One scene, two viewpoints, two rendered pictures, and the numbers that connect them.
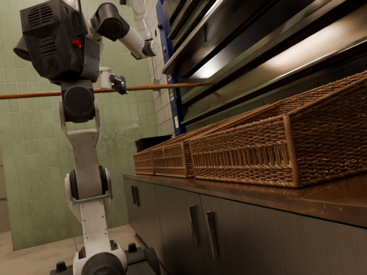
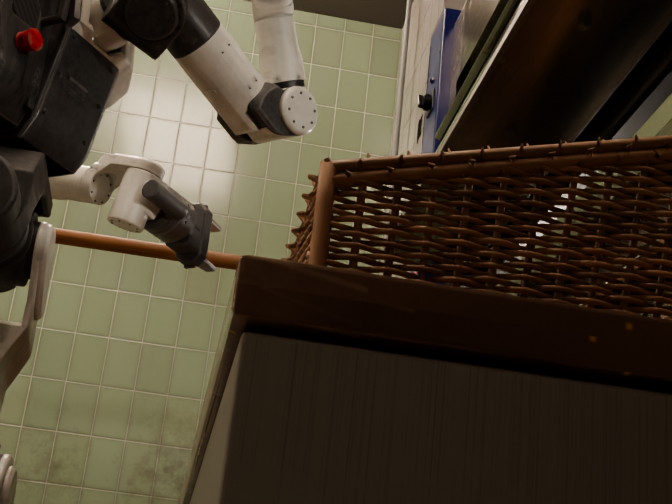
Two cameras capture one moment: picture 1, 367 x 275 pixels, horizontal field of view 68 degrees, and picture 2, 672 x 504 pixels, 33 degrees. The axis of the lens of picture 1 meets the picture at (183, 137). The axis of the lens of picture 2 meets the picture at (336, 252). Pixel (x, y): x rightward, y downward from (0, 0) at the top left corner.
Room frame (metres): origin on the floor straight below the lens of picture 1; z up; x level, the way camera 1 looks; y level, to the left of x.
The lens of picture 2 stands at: (-0.10, -0.39, 0.40)
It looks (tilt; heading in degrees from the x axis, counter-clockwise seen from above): 21 degrees up; 14
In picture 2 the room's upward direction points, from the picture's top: 6 degrees clockwise
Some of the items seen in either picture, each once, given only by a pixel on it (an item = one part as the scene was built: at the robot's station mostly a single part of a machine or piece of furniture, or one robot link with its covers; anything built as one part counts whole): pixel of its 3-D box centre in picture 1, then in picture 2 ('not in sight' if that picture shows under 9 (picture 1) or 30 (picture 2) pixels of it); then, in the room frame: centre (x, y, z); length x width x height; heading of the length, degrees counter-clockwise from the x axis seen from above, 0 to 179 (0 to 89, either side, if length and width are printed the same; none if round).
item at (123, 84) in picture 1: (117, 83); (179, 224); (1.72, 0.36, 1.19); 0.12 x 0.10 x 0.13; 166
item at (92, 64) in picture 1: (65, 46); (15, 53); (1.25, 0.48, 1.26); 0.34 x 0.30 x 0.36; 76
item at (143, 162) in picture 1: (172, 150); not in sight; (2.01, 0.10, 0.72); 0.56 x 0.49 x 0.28; 22
